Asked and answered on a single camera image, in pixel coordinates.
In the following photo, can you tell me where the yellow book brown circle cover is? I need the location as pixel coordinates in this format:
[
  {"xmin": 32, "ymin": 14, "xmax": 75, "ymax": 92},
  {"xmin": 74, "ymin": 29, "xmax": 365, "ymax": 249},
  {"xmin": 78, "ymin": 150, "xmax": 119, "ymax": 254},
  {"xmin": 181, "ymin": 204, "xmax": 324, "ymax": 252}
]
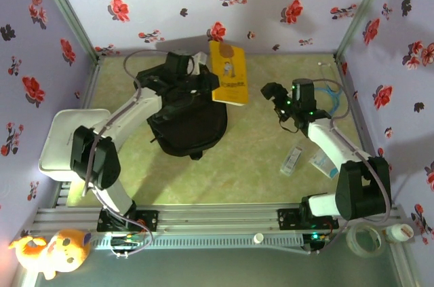
[{"xmin": 209, "ymin": 41, "xmax": 250, "ymax": 107}]

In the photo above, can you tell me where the black backpack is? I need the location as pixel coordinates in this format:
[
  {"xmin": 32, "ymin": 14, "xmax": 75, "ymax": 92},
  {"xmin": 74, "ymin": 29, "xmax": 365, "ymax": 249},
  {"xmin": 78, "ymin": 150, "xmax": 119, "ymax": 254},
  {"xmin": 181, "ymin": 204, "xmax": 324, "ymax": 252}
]
[{"xmin": 137, "ymin": 62, "xmax": 229, "ymax": 161}]

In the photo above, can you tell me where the blue stethoscope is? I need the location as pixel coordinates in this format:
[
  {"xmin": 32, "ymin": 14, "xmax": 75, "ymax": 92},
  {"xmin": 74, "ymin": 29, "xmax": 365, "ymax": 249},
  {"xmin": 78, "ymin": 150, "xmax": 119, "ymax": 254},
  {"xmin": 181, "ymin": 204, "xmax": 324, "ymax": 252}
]
[{"xmin": 313, "ymin": 60, "xmax": 343, "ymax": 117}]

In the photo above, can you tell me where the clear plastic pen box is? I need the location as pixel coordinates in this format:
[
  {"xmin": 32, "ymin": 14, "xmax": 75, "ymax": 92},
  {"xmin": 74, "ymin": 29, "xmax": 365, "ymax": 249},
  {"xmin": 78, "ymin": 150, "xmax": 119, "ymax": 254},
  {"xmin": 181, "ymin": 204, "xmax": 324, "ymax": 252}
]
[{"xmin": 280, "ymin": 146, "xmax": 304, "ymax": 176}]

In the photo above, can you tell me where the small circuit board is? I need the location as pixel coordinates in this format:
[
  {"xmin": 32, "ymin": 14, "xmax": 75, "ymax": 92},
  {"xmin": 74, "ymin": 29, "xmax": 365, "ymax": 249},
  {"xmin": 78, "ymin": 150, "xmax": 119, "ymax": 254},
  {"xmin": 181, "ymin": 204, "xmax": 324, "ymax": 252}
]
[
  {"xmin": 307, "ymin": 231, "xmax": 333, "ymax": 244},
  {"xmin": 110, "ymin": 235, "xmax": 145, "ymax": 249}
]

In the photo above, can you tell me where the white plastic bin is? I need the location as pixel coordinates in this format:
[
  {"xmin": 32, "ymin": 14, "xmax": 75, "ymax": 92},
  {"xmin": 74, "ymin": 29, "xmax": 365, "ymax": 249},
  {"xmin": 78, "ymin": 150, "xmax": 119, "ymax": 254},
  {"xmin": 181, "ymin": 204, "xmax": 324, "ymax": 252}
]
[{"xmin": 38, "ymin": 107, "xmax": 113, "ymax": 181}]

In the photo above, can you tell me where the clear tape roll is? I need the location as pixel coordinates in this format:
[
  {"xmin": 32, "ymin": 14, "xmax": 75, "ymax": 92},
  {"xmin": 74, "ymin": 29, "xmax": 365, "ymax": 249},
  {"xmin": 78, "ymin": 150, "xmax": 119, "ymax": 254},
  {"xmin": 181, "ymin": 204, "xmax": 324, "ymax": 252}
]
[{"xmin": 345, "ymin": 221, "xmax": 387, "ymax": 259}]

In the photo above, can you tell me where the white pill bottle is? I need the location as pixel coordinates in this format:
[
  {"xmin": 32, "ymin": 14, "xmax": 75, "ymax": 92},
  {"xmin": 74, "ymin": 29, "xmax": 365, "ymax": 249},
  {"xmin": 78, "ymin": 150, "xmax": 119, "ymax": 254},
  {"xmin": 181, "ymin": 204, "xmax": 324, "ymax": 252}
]
[{"xmin": 384, "ymin": 223, "xmax": 415, "ymax": 244}]

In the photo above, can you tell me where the orange plush toy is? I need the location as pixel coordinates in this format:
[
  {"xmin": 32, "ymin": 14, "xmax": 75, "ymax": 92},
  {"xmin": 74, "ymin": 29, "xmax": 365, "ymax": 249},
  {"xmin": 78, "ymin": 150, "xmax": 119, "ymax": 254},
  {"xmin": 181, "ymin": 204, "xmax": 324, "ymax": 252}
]
[{"xmin": 8, "ymin": 229, "xmax": 92, "ymax": 281}]

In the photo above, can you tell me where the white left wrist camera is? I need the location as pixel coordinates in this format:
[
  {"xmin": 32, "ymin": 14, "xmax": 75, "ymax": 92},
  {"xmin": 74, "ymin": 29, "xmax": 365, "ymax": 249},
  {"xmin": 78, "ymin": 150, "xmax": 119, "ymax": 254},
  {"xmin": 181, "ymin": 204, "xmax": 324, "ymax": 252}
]
[{"xmin": 193, "ymin": 52, "xmax": 208, "ymax": 76}]

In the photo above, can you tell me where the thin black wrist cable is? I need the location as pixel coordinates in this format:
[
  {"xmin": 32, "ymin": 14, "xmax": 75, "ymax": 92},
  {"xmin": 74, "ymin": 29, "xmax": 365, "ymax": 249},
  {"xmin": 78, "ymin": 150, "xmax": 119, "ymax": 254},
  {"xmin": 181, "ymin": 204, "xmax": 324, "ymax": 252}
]
[{"xmin": 279, "ymin": 115, "xmax": 301, "ymax": 133}]

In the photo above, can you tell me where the aluminium side rail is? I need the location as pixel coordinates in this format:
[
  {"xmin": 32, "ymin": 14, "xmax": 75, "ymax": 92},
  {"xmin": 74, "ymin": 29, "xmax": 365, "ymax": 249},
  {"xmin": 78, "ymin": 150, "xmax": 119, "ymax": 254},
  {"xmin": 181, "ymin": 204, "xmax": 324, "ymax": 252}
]
[
  {"xmin": 54, "ymin": 57, "xmax": 104, "ymax": 207},
  {"xmin": 334, "ymin": 54, "xmax": 391, "ymax": 205}
]

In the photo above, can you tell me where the grey right arm cable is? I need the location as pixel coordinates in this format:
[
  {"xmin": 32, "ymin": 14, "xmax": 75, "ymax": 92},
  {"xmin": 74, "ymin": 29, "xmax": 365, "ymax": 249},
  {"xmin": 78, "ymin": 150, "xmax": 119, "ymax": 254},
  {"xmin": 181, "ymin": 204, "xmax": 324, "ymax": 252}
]
[{"xmin": 313, "ymin": 78, "xmax": 391, "ymax": 256}]

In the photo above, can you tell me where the aluminium frame post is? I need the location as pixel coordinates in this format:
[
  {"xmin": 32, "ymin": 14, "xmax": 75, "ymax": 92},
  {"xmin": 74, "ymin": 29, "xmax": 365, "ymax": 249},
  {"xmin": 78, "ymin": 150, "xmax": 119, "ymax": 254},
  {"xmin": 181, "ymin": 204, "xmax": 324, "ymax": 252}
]
[
  {"xmin": 32, "ymin": 0, "xmax": 99, "ymax": 60},
  {"xmin": 335, "ymin": 0, "xmax": 397, "ymax": 59}
]

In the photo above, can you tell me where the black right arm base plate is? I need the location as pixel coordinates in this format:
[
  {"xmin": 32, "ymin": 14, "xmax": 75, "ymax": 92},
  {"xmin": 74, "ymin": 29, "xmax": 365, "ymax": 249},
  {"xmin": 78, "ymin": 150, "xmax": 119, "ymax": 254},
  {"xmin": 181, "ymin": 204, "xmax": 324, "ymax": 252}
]
[{"xmin": 277, "ymin": 208, "xmax": 340, "ymax": 231}]

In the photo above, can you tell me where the aluminium rail beam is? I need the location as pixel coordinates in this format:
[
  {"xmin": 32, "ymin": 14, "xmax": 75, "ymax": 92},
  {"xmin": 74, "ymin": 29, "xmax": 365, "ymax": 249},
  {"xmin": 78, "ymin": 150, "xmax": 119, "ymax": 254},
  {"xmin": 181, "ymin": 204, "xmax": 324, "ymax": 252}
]
[{"xmin": 32, "ymin": 204, "xmax": 406, "ymax": 233}]

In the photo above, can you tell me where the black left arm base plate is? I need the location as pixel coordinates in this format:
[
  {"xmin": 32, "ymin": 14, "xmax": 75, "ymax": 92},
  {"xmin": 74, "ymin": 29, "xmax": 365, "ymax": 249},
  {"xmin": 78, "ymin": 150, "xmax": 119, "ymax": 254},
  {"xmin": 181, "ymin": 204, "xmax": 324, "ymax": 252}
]
[{"xmin": 97, "ymin": 210, "xmax": 159, "ymax": 233}]

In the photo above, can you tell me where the grey slotted cable duct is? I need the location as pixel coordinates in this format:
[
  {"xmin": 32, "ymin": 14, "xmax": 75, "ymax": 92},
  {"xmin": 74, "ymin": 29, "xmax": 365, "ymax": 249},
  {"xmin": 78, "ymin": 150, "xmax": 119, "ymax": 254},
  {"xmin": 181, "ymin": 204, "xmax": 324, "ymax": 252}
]
[{"xmin": 91, "ymin": 234, "xmax": 304, "ymax": 250}]

